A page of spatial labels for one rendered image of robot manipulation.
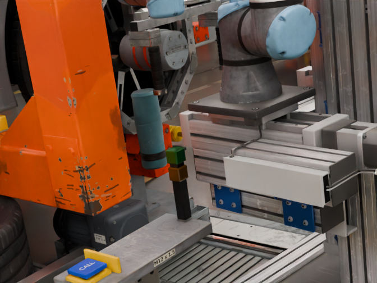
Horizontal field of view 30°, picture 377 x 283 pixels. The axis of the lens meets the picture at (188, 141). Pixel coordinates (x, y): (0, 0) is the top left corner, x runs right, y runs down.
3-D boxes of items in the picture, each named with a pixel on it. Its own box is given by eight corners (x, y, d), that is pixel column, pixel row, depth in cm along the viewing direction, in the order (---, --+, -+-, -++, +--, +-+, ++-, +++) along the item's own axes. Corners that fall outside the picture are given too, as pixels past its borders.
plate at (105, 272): (90, 266, 177) (88, 263, 176) (111, 273, 171) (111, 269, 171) (65, 280, 171) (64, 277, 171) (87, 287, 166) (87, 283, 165)
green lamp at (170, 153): (175, 159, 195) (174, 145, 194) (187, 160, 193) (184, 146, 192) (166, 164, 192) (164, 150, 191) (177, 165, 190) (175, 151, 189)
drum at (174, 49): (147, 65, 252) (141, 26, 248) (193, 66, 239) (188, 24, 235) (120, 74, 242) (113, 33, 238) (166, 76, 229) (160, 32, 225)
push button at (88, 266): (89, 265, 176) (87, 257, 175) (108, 270, 171) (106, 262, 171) (68, 277, 171) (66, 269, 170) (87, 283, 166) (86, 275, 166)
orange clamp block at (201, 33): (179, 44, 266) (194, 39, 273) (196, 44, 261) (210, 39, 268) (177, 26, 264) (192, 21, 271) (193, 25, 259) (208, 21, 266)
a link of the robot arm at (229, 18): (252, 48, 176) (247, -6, 172) (285, 53, 164) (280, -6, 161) (212, 58, 170) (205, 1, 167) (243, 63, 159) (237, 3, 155)
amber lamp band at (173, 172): (178, 176, 197) (176, 162, 196) (189, 177, 194) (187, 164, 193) (169, 181, 194) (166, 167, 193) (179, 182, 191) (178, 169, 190)
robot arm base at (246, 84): (294, 90, 170) (291, 49, 167) (254, 105, 161) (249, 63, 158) (248, 86, 181) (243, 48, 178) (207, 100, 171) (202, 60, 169)
